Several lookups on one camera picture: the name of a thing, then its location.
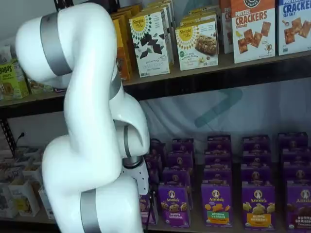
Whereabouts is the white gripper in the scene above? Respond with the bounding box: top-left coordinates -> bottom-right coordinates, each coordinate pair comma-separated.
121,160 -> 157,229

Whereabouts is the purple Annie's box pink patch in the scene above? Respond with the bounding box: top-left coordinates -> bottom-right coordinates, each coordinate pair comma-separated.
139,193 -> 159,226

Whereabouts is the purple Annie's bunny grahams box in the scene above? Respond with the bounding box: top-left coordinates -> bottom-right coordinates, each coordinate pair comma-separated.
158,185 -> 190,229

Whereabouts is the purple Annie's snack box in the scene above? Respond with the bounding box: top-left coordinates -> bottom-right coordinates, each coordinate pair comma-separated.
207,134 -> 231,151
145,154 -> 163,170
203,166 -> 233,183
241,164 -> 274,183
241,150 -> 271,166
172,138 -> 194,153
204,149 -> 232,168
150,138 -> 167,156
277,132 -> 308,149
167,151 -> 194,169
282,161 -> 311,182
242,135 -> 271,151
162,167 -> 191,188
280,147 -> 311,163

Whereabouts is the purple Annie's hidden veggies box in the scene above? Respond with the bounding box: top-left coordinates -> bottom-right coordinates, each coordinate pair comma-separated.
201,180 -> 234,229

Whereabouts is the white organic pantry box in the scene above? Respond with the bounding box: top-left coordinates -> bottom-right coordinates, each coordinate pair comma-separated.
38,187 -> 58,219
14,165 -> 44,185
8,179 -> 41,217
0,166 -> 25,185
0,183 -> 19,219
17,148 -> 45,166

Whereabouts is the purple Annie's box yellow patch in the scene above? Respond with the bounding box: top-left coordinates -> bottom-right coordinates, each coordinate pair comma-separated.
241,180 -> 276,232

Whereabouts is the black metal shelf rack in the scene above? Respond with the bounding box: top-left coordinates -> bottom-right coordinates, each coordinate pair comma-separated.
121,54 -> 311,233
0,96 -> 68,158

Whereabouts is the orange box with woman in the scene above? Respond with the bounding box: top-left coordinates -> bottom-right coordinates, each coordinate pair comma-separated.
116,18 -> 134,80

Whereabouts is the purple Annie's chocolate grahams box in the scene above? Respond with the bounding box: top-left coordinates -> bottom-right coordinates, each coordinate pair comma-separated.
286,180 -> 311,232

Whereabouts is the Simple Mills sweet thins box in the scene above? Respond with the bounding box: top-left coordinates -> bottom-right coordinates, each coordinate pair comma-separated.
141,0 -> 175,66
128,11 -> 171,79

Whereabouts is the Simple Mills almond bar box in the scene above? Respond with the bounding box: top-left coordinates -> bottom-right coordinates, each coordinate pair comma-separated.
175,20 -> 219,71
179,9 -> 219,25

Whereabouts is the green Bobo's box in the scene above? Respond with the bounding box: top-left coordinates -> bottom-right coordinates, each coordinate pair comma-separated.
0,59 -> 30,100

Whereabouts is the pretzel crackers cheddar box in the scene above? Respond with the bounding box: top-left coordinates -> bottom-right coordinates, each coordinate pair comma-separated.
230,0 -> 277,65
219,0 -> 234,55

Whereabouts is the yellow orange snack box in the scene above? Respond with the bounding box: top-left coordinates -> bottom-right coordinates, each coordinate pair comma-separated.
109,3 -> 143,27

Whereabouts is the pretzel crackers sea salt box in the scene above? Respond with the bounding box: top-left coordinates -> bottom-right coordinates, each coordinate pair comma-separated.
278,0 -> 311,56

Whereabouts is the white backdrop sheet teal stripe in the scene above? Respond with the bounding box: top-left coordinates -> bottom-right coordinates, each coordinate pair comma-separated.
139,78 -> 311,157

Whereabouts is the black power plug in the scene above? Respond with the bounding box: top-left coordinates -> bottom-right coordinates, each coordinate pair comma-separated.
16,132 -> 27,146

